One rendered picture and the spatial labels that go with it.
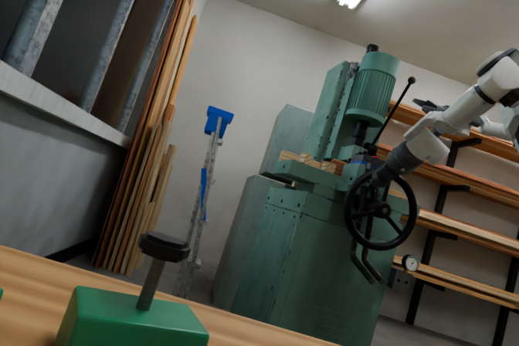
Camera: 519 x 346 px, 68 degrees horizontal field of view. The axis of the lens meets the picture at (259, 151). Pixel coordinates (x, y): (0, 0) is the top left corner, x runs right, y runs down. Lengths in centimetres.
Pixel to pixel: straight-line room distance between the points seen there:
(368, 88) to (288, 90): 249
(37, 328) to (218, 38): 403
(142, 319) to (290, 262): 122
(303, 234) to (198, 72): 293
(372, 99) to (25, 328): 157
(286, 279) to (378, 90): 89
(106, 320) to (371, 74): 162
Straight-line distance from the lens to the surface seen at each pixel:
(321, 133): 194
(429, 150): 119
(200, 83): 417
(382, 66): 183
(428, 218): 398
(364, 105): 177
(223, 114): 232
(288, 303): 158
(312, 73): 433
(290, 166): 151
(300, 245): 154
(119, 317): 35
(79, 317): 34
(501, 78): 112
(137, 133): 266
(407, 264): 169
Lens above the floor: 69
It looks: 7 degrees up
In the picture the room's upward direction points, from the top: 18 degrees clockwise
